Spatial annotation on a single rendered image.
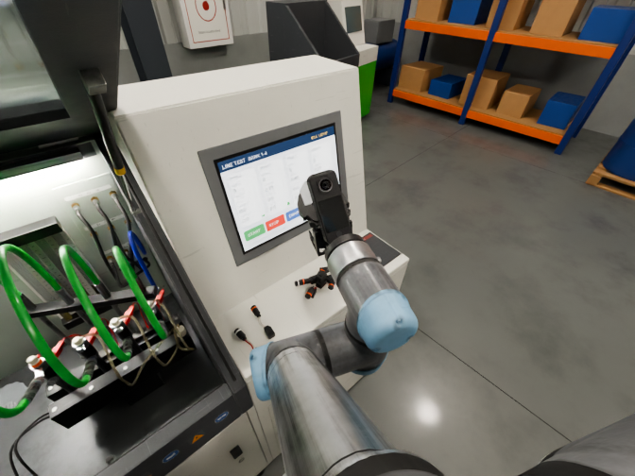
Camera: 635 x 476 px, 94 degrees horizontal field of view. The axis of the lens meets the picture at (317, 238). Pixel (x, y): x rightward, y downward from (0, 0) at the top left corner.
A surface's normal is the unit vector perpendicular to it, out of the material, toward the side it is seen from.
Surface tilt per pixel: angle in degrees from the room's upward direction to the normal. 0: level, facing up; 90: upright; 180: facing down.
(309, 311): 0
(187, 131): 76
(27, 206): 90
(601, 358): 0
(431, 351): 0
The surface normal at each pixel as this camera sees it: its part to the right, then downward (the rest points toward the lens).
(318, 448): -0.60, -0.80
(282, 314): 0.02, -0.74
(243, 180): 0.62, 0.34
